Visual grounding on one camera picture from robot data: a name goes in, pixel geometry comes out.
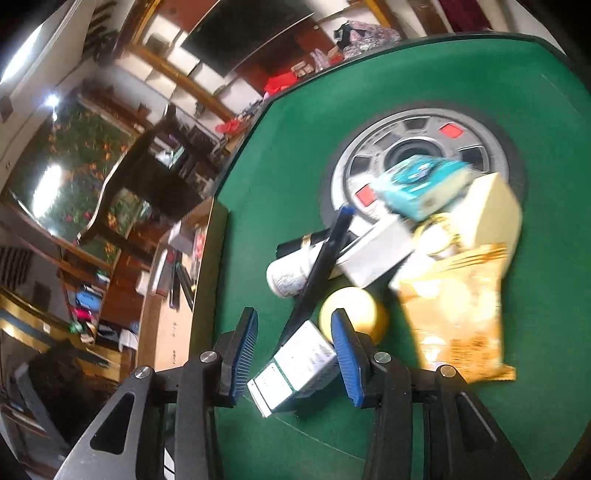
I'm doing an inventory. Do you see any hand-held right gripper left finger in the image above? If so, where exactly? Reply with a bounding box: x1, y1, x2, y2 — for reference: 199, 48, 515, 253
53, 307, 259, 480

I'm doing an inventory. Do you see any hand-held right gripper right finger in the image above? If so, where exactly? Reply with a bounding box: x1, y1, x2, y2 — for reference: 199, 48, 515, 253
330, 308, 532, 480

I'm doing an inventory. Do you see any white and blue carton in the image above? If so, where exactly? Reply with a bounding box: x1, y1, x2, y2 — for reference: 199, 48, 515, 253
247, 320, 340, 418

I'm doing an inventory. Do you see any brown cardboard box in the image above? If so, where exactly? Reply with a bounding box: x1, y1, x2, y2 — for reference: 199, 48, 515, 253
136, 198, 229, 374

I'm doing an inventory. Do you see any yellow ball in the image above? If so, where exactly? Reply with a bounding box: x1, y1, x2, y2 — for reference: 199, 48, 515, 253
320, 286, 389, 346

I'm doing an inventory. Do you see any white printed bottle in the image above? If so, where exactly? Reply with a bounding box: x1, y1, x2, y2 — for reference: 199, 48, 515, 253
266, 249, 321, 299

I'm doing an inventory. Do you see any long black box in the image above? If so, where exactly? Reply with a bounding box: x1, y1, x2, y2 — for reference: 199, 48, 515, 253
278, 206, 357, 344

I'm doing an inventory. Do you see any white printed box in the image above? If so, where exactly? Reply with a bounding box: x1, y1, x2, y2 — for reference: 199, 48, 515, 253
335, 215, 415, 288

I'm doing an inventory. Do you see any orange snack bag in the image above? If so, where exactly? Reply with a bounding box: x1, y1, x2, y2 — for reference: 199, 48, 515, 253
390, 244, 517, 383

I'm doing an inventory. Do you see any black cylinder with gold band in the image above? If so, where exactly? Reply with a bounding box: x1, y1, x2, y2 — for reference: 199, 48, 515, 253
276, 233, 333, 260

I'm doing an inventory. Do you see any gold lid jar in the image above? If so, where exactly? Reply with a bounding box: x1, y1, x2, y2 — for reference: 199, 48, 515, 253
412, 213, 467, 259

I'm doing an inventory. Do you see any cluttered low shelf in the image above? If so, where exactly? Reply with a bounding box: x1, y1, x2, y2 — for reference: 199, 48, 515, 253
60, 258, 148, 361

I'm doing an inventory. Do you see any teal tissue pack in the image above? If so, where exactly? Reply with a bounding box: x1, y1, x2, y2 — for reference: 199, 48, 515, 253
370, 155, 472, 221

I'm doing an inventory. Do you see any round grey table dial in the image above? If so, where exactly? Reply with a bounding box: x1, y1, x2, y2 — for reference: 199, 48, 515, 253
322, 108, 527, 232

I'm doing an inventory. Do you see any dark wooden armchair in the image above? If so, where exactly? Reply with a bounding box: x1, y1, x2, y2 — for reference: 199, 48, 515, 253
76, 104, 208, 252

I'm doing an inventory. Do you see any pale yellow box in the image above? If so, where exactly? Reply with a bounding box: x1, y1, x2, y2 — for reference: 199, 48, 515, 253
455, 173, 523, 250

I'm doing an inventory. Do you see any red cloth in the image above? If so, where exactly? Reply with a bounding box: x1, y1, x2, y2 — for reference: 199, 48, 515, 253
263, 71, 296, 95

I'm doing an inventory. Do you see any wooden TV cabinet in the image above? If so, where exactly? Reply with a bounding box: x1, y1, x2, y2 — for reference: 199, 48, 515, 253
240, 18, 352, 93

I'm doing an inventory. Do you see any black television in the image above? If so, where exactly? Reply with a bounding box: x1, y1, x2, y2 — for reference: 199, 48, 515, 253
180, 0, 319, 77

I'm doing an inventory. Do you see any floral patterned bag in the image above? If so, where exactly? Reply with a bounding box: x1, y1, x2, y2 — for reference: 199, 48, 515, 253
333, 19, 402, 60

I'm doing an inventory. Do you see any maroon cloth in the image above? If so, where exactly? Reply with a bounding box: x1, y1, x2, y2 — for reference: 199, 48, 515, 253
436, 0, 495, 33

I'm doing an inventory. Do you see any floral wall painting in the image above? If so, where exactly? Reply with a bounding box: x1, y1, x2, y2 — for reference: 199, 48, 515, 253
0, 99, 144, 241

